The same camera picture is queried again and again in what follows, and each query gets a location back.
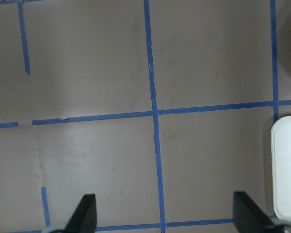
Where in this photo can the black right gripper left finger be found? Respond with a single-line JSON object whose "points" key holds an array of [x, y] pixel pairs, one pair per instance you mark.
{"points": [[84, 218]]}

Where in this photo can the white square tray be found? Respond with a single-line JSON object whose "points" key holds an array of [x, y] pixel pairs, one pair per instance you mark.
{"points": [[281, 167]]}

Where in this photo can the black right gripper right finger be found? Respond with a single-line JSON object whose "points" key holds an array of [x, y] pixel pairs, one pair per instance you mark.
{"points": [[248, 217]]}

